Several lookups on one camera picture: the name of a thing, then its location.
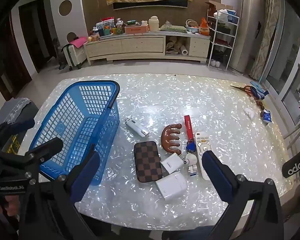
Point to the white charger plug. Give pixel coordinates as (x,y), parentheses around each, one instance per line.
(171,163)

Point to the blue plastic basket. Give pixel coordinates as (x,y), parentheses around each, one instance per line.
(77,130)

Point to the orange plastic bag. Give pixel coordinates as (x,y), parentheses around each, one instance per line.
(204,28)

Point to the person's dark blue pants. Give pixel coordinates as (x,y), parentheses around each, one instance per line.
(187,233)

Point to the black television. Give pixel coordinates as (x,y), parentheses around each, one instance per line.
(150,5)

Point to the pink folded mat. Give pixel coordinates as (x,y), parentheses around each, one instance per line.
(78,42)

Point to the pink storage box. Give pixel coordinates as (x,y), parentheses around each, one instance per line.
(136,29)

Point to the grey sofa stool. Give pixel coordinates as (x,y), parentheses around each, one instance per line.
(12,110)

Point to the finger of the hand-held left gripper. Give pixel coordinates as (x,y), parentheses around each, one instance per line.
(22,126)
(47,146)

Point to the blue patterned cloth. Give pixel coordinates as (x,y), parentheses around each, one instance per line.
(259,93)

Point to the white suitcase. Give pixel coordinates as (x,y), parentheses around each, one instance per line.
(75,56)

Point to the white rectangular box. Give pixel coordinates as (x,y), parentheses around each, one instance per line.
(171,186)

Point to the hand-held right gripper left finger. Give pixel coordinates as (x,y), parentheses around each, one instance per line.
(88,177)

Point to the person's left hand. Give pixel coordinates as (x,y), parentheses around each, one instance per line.
(11,205)

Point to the blue flat mop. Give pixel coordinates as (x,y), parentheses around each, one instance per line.
(258,85)

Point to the cream lidded jar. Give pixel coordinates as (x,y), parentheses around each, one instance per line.
(154,24)

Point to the green embroidered cushion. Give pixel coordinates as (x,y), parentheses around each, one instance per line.
(172,28)

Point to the white slim handheld device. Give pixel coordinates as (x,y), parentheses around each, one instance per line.
(136,127)

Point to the white dog figurine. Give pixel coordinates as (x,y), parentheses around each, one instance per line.
(191,162)

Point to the white paper roll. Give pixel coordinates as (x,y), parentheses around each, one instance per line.
(185,51)

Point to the beige curtain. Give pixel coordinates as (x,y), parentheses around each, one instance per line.
(267,30)

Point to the cream tv cabinet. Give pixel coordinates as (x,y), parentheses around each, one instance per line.
(140,46)

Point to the cardboard box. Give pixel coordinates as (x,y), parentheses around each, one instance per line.
(216,6)

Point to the white metal rack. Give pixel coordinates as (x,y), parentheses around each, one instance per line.
(222,42)

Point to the black bag yellow print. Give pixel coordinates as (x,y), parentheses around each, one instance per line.
(11,143)

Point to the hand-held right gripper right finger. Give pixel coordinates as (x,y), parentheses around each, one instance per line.
(216,175)

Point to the brown checkered wallet case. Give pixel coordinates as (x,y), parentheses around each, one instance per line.
(147,161)

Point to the blue and white packet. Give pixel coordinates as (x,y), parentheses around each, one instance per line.
(266,117)

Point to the white remote control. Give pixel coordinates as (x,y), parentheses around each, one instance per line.
(202,147)

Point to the black item white print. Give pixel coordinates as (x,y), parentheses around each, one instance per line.
(297,165)

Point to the brown wooden massage comb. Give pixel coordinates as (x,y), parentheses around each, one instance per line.
(171,137)

